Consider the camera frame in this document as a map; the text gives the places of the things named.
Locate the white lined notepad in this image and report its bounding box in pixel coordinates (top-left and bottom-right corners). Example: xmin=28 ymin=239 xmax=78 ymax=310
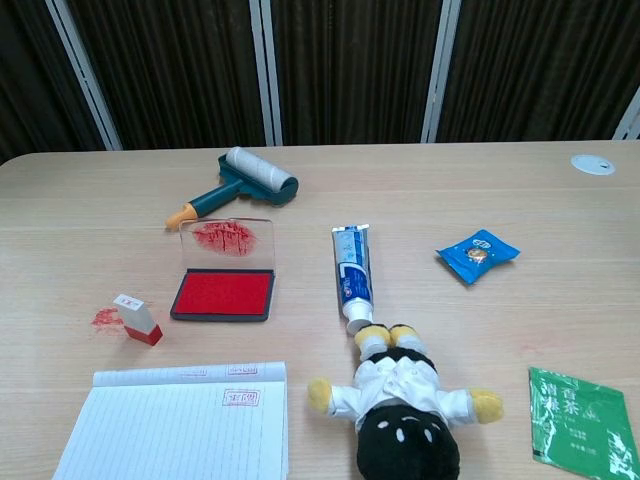
xmin=51 ymin=361 xmax=290 ymax=480

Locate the red and white stamp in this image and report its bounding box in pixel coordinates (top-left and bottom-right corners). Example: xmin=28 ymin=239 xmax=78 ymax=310
xmin=112 ymin=293 xmax=164 ymax=348

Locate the teal lint roller orange tip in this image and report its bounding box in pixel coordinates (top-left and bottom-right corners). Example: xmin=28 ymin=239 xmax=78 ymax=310
xmin=165 ymin=146 xmax=300 ymax=231

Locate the silver partition post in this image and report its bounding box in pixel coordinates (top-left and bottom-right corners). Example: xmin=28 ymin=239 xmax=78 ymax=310
xmin=420 ymin=0 xmax=462 ymax=144
xmin=248 ymin=0 xmax=284 ymax=147
xmin=44 ymin=0 xmax=124 ymax=151
xmin=612 ymin=87 xmax=640 ymax=141

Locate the red ink pad clear lid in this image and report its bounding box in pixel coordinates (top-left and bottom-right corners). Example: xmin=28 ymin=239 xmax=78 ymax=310
xmin=169 ymin=217 xmax=278 ymax=323

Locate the green tea packet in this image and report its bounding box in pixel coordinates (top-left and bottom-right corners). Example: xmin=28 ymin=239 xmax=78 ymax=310
xmin=528 ymin=366 xmax=640 ymax=480

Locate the black plush doll white shirt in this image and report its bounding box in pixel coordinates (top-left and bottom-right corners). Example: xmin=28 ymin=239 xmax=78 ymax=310
xmin=306 ymin=323 xmax=505 ymax=480

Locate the blue snack packet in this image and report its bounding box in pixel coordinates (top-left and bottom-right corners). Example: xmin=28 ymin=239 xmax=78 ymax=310
xmin=434 ymin=228 xmax=522 ymax=286

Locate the white round cable grommet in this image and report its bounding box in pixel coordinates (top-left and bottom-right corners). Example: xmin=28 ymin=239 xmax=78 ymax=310
xmin=570 ymin=153 xmax=617 ymax=177

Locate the blue white toothpaste tube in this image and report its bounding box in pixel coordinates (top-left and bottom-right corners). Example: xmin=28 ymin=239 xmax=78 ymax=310
xmin=330 ymin=224 xmax=376 ymax=335

